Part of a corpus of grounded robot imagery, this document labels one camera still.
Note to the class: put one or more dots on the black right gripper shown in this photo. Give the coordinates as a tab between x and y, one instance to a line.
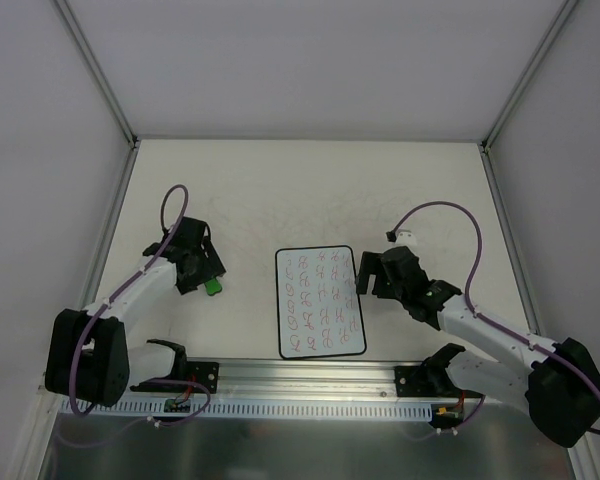
386	270

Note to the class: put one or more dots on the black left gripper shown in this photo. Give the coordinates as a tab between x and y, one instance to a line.
200	272

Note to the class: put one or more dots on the green whiteboard eraser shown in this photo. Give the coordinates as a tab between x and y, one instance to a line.
213	287

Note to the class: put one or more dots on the small black-framed whiteboard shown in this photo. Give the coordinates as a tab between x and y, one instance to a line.
318	309

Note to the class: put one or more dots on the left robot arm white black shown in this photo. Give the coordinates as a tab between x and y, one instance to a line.
101	328

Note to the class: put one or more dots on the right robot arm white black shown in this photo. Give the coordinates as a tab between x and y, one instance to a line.
557	384

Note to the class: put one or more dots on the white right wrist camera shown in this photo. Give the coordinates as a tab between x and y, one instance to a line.
401	237

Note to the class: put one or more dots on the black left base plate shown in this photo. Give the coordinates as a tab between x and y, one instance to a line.
205	373

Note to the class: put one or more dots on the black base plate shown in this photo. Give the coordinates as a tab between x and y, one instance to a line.
205	373
415	382

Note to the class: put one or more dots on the aluminium mounting rail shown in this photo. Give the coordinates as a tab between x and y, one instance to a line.
305	375

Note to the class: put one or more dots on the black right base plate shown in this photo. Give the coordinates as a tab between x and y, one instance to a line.
415	382

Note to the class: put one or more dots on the white slotted cable duct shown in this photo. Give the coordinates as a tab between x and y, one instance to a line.
270	409

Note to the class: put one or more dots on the left aluminium frame post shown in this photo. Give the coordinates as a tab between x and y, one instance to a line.
79	38

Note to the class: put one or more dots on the aluminium frame post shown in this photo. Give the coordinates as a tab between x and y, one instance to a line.
546	43
79	38

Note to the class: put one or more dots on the right aluminium frame post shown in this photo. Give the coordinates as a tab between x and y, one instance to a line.
546	43

